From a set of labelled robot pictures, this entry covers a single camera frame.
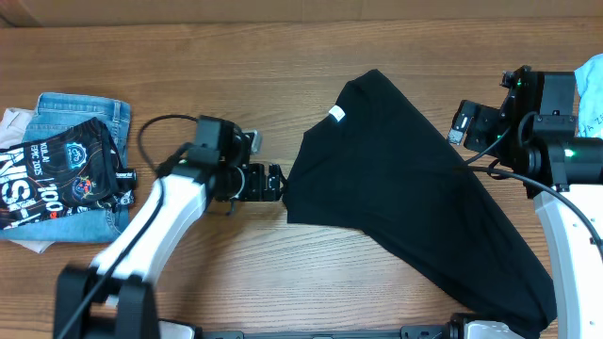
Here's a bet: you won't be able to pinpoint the black printed sports jersey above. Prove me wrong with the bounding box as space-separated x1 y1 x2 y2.
1 118 137 229

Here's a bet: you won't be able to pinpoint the light blue printed t-shirt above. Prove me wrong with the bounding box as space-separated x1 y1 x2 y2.
574 54 603 138

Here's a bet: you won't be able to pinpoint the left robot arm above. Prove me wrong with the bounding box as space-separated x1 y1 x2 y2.
53 116 286 339

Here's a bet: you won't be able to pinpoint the black t-shirt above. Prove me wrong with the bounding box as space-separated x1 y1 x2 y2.
283 70 557 338

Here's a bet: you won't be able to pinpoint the blue denim jeans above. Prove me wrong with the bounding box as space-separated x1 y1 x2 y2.
1 92 131 243

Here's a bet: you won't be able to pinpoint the beige folded garment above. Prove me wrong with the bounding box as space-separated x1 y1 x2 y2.
1 107 52 253

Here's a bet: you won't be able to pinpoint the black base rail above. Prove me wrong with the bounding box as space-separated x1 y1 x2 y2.
159 313 519 339

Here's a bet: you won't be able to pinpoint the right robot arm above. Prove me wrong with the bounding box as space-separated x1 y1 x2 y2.
448 65 602 338

